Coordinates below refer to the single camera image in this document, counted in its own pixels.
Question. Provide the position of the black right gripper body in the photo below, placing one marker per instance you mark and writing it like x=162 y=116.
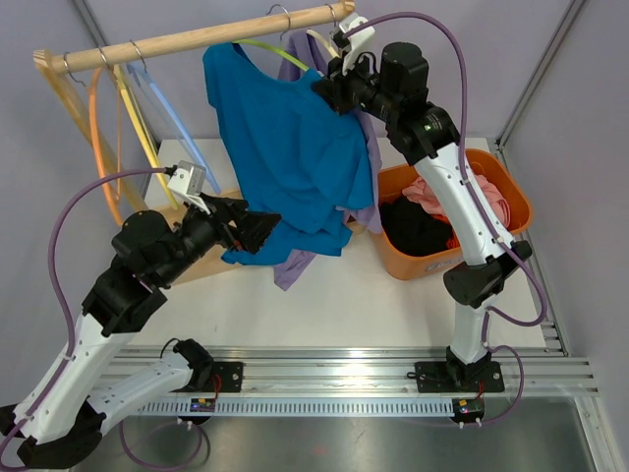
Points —
x=357 y=87

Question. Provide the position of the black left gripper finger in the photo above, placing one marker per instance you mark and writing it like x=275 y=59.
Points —
x=253 y=229
x=223 y=206

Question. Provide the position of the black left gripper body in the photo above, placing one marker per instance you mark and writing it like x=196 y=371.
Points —
x=225 y=231

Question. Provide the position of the blue t shirt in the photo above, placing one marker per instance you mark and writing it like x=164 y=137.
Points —
x=269 y=127

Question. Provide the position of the green clothes hanger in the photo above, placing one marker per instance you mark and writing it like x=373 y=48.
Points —
x=275 y=51

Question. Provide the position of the pink t shirt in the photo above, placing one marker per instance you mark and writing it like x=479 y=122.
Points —
x=420 y=193

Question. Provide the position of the yellow clothes hanger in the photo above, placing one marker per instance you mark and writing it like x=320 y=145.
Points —
x=134 y=111

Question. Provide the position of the black t shirt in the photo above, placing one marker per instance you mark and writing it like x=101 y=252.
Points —
x=411 y=230

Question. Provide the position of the light blue clothes hanger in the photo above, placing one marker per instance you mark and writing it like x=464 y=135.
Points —
x=169 y=116

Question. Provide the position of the orange t shirt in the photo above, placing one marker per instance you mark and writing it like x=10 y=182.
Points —
x=453 y=242

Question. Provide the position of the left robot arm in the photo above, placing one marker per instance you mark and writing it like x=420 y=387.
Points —
x=62 y=422

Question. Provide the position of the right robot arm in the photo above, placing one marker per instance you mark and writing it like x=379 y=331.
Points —
x=396 y=92

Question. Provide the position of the lavender t shirt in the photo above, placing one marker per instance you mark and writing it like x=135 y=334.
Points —
x=341 y=165

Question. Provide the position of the cream clothes hanger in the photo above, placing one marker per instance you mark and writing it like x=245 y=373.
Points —
x=326 y=43

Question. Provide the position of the wooden tray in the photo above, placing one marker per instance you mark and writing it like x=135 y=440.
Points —
x=200 y=238

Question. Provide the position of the orange plastic basket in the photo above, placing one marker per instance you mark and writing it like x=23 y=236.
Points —
x=391 y=182

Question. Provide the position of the wooden clothes rack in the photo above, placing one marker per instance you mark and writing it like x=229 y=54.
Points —
x=59 y=70

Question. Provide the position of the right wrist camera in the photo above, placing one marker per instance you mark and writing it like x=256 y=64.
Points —
x=352 y=41

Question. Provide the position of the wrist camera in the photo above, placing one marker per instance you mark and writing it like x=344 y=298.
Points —
x=352 y=41
x=186 y=183

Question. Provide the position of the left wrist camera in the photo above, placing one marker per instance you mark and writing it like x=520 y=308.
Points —
x=186 y=183

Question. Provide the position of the aluminium mounting rail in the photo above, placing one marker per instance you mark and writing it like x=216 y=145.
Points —
x=306 y=361

